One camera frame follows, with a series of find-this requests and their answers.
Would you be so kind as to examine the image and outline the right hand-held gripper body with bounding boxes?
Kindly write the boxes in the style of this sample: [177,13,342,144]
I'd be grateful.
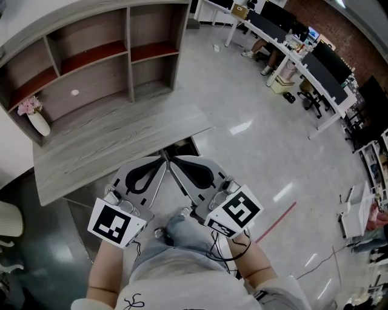
[193,180,264,240]

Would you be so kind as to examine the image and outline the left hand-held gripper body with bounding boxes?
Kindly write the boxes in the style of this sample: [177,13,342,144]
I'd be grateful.
[87,185,156,249]

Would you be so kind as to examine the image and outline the person's right forearm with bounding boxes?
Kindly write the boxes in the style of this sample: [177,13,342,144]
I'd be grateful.
[229,231,279,291]

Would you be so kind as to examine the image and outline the person's left forearm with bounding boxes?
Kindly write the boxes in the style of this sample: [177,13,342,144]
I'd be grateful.
[86,240,134,306]

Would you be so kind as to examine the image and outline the long white office desk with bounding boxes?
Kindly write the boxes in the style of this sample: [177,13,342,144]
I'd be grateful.
[193,0,349,140]

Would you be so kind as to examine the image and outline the black office chair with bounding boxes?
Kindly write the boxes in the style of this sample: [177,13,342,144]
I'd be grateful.
[344,108,366,154]
[297,81,332,119]

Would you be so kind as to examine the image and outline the red floor tape strip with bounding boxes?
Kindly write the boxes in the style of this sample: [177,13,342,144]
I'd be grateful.
[255,201,298,243]

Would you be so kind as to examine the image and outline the person's blue jeans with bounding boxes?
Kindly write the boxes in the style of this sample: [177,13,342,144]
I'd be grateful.
[133,213,231,267]

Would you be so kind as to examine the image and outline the person's white t-shirt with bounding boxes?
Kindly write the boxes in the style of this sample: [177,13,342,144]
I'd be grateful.
[71,249,310,310]

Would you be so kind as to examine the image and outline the white ribbed vase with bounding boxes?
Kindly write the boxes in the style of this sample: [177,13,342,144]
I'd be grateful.
[26,112,52,137]

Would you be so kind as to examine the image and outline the grey wooden shelf unit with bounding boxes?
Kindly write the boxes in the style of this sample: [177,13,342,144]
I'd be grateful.
[0,0,192,148]

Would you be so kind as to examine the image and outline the white ribbed chair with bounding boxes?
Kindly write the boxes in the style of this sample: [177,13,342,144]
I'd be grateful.
[0,201,25,275]

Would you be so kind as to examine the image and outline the cream storage box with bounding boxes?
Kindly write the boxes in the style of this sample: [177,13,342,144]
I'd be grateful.
[269,75,295,95]

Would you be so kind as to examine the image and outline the pink flower bunch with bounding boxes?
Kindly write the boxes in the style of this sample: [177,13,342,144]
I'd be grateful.
[17,96,44,116]

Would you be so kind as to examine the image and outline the small white cabinet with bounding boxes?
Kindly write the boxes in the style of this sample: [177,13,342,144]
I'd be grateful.
[336,180,376,239]

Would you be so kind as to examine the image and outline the pink waste bin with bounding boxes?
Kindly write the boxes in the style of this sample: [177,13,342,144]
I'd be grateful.
[280,59,297,80]

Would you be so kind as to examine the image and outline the white shelf rack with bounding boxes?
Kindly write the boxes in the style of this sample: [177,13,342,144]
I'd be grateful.
[356,130,388,206]

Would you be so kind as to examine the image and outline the yellow cardboard box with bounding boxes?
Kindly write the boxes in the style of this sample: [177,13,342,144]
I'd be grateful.
[232,3,250,18]

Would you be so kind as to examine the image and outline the black computer monitor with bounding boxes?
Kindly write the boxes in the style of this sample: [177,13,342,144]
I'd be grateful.
[359,75,388,114]
[259,0,297,33]
[312,41,355,84]

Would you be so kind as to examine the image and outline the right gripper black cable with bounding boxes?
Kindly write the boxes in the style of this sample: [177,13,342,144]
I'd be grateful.
[206,229,252,273]

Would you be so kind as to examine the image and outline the thin floor cable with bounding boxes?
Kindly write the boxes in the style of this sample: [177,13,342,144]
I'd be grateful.
[295,243,345,281]

